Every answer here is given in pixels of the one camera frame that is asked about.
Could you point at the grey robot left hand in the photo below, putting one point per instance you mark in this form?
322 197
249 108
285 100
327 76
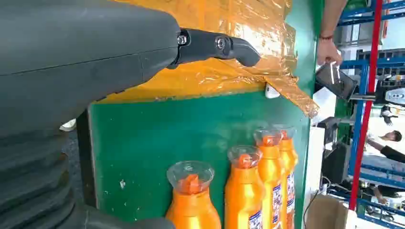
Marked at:
79 63

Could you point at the orange drink bottle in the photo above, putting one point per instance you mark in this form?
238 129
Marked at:
242 196
288 158
193 208
269 170

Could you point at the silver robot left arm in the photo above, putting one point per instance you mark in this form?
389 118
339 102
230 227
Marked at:
31 183

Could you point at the white shoe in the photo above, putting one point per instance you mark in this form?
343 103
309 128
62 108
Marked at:
68 125

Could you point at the green table mat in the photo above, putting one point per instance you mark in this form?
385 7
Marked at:
142 142

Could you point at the yellow plastic sheet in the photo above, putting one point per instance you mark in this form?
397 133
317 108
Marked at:
221 79

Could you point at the small white object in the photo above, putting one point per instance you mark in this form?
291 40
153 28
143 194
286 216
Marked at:
271 91

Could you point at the red wrist band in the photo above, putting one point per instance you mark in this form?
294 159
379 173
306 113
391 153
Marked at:
326 37

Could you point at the person's left hand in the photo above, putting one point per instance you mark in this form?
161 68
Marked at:
328 52

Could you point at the white table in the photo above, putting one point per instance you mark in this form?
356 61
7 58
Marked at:
316 151

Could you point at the black tablet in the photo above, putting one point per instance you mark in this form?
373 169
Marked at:
335 81

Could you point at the blue metal shelf rack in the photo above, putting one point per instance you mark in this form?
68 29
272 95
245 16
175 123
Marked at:
359 110

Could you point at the red pole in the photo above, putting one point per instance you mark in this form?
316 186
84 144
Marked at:
368 94

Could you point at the cardboard box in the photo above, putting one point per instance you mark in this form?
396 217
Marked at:
329 213

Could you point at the background person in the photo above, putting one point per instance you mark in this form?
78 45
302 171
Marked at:
392 151
387 191

